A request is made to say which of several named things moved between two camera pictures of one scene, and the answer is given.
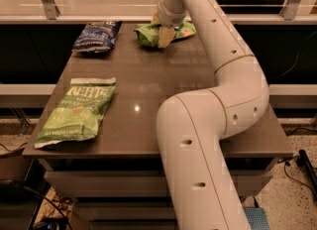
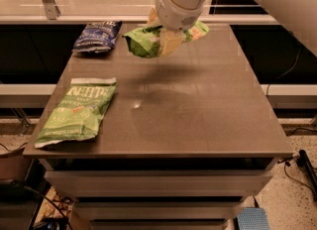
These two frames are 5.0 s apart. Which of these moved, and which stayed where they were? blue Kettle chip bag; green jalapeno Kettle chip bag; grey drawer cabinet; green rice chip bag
Moved: green rice chip bag
Stayed: grey drawer cabinet; green jalapeno Kettle chip bag; blue Kettle chip bag
